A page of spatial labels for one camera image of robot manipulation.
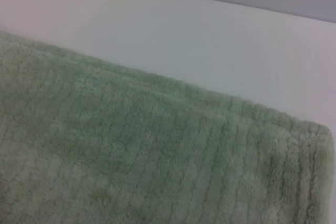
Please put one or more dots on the green ribbed towel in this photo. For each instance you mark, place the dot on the green ribbed towel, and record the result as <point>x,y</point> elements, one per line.
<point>131,155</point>

